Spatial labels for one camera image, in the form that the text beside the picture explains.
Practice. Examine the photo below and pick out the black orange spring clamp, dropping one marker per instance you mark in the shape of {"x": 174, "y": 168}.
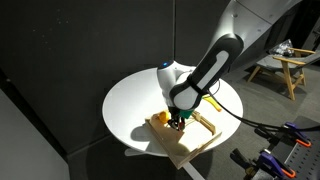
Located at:
{"x": 290, "y": 130}

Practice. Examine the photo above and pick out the yellow toy banana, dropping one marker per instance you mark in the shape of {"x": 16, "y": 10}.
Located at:
{"x": 209, "y": 99}

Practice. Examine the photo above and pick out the blue orange spring clamp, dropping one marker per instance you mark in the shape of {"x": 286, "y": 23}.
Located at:
{"x": 265, "y": 162}

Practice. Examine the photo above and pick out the wooden tray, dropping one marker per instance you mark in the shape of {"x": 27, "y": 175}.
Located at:
{"x": 182, "y": 146}

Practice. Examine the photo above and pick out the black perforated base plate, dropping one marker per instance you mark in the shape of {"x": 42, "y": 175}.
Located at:
{"x": 305, "y": 161}

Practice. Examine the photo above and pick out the wooden chair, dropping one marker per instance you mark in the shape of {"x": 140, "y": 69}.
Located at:
{"x": 285, "y": 63}

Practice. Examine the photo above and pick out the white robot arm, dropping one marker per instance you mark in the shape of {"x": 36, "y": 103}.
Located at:
{"x": 240, "y": 25}

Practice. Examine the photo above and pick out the round white table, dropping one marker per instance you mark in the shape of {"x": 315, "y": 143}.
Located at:
{"x": 138, "y": 96}

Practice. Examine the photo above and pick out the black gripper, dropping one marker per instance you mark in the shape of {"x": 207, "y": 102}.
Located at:
{"x": 176, "y": 121}

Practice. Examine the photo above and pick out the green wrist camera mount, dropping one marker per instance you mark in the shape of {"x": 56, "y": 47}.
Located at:
{"x": 185, "y": 113}

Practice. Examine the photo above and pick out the yellow rubber duck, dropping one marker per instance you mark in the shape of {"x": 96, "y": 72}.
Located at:
{"x": 163, "y": 117}

